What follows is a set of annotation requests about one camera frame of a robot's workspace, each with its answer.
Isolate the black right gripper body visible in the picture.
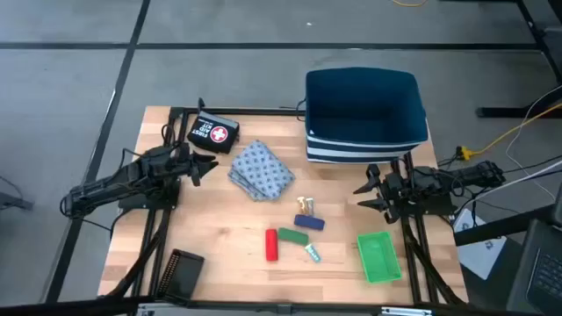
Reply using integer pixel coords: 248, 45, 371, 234
377, 170, 414, 225

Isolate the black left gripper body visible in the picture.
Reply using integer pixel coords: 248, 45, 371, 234
171, 143, 199, 177

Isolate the grey patterned cloth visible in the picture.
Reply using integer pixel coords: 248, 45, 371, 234
227, 140, 297, 203

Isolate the teal tablet tube white cap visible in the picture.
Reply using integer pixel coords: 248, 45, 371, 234
304, 243, 322, 264

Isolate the red bandage roll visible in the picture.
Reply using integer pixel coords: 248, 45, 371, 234
264, 228, 280, 262

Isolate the navy white striped fabric basket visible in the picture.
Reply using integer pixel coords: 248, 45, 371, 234
303, 66, 430, 165

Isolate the black first aid kit pouch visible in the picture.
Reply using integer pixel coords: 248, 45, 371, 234
186, 110, 241, 155

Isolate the green plastic tray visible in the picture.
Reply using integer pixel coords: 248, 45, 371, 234
356, 231, 403, 284

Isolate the black plastic tray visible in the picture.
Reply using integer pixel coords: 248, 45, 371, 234
156, 248, 205, 305

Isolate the white flat box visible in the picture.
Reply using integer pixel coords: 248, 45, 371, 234
451, 208, 508, 281

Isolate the black desk foot bar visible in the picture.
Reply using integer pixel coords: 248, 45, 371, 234
453, 203, 562, 248

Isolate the black laptop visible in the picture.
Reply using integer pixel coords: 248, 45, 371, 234
506, 218, 562, 315

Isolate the black stand foot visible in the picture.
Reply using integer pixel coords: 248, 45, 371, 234
0, 175, 35, 212

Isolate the black desk leg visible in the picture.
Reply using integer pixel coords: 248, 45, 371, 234
475, 0, 562, 119

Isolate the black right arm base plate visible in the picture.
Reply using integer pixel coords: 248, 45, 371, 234
392, 175, 457, 217

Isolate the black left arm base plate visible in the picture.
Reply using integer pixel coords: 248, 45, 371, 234
117, 178, 182, 212

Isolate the black aluminium table frame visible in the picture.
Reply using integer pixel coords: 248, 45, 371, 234
98, 104, 469, 316

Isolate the yellow extension cable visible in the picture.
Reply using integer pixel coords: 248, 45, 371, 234
455, 102, 562, 162

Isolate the grey cable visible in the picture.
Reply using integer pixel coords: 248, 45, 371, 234
454, 160, 562, 212

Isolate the white cable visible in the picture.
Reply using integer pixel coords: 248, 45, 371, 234
504, 84, 562, 203

